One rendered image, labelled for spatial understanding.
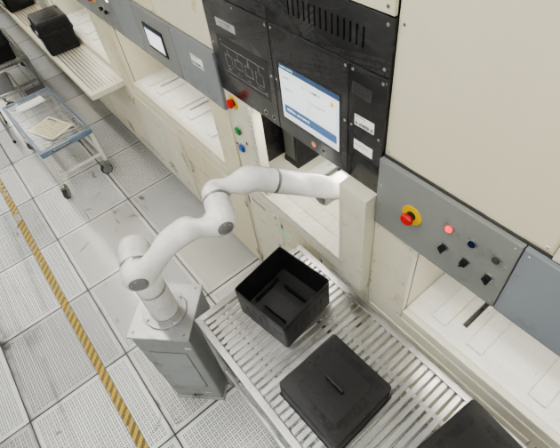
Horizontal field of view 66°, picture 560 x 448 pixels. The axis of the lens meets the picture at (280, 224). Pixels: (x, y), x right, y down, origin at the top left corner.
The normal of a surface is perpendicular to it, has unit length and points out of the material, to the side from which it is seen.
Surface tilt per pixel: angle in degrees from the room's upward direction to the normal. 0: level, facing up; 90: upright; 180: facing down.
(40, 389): 0
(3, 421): 0
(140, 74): 90
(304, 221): 0
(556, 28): 90
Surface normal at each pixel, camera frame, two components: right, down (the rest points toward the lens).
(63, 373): -0.11, -0.64
